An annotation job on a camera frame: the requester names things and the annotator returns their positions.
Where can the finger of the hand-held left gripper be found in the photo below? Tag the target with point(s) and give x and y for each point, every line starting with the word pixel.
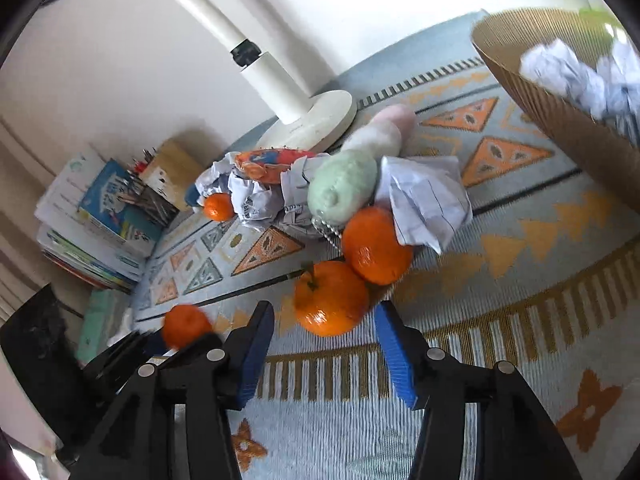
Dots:
pixel 115 360

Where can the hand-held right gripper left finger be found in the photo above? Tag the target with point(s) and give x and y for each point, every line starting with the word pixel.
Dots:
pixel 255 355

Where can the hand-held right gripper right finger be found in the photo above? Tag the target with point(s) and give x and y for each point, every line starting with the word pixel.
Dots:
pixel 395 360

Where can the orange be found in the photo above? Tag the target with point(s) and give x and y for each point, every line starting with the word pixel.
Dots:
pixel 218 206
pixel 330 297
pixel 377 245
pixel 185 327

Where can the three-ball dango plush toy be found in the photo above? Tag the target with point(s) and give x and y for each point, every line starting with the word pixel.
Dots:
pixel 345 185

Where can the orange snack bag plush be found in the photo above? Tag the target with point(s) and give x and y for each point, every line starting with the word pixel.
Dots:
pixel 265 160

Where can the amber ribbed bowl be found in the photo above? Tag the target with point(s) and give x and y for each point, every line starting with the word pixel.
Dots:
pixel 550 125

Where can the crumpled white tissue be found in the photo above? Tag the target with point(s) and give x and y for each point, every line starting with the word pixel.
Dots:
pixel 127 320

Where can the stack of green books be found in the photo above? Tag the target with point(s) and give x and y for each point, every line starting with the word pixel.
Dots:
pixel 100 320

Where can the row of standing books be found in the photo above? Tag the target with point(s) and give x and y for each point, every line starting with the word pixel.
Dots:
pixel 85 220

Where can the black mesh pen holder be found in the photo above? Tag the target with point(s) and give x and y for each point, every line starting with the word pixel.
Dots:
pixel 155 207

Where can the bunch of pencils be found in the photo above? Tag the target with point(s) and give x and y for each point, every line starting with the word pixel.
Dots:
pixel 131 185

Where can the brown cardboard pen box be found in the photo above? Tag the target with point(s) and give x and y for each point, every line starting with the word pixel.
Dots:
pixel 172 160

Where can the yellow-green object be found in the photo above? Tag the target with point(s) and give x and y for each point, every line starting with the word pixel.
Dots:
pixel 600 16

